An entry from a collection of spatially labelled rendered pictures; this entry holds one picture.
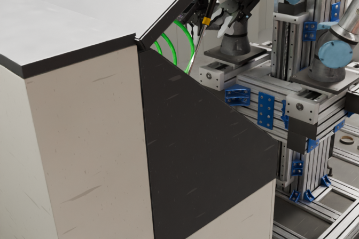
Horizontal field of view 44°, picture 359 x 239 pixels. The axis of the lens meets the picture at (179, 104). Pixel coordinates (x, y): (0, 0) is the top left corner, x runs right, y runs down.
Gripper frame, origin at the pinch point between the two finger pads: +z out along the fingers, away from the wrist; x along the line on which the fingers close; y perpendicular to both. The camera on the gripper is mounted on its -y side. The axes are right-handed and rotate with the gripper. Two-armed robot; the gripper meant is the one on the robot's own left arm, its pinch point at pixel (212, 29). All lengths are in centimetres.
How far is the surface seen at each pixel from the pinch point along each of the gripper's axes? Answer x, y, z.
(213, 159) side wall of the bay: -43, -5, 30
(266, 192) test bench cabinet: -43, 34, 32
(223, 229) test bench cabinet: -49, 19, 49
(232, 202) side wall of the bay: -46, 16, 40
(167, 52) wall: 233, 201, 42
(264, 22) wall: 275, 333, -60
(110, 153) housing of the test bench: -46, -44, 40
